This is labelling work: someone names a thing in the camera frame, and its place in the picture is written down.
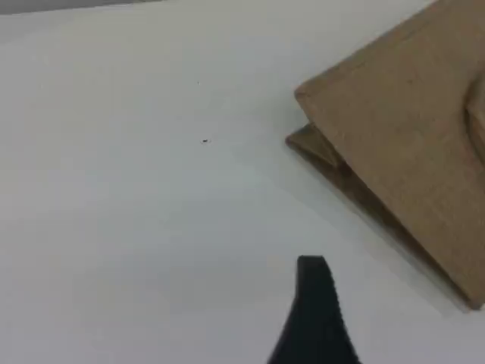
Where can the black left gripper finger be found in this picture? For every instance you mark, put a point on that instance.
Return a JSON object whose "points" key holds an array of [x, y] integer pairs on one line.
{"points": [[314, 326]]}

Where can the brown jute tote bag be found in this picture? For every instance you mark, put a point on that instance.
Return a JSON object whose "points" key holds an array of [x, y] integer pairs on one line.
{"points": [[398, 132]]}

